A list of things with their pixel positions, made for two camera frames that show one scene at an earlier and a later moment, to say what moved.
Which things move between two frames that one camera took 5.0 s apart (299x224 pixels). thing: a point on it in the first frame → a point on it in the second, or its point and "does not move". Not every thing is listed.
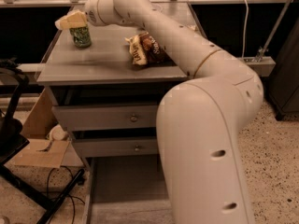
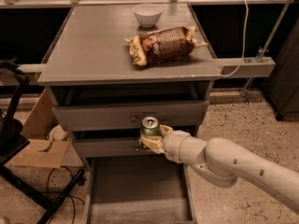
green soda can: x=81 y=36 → x=150 y=126
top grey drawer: x=106 y=117 does not move
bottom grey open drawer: x=127 y=189 does not move
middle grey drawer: x=116 y=147 does not move
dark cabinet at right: x=283 y=88 does not move
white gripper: x=92 y=12 → x=173 y=145
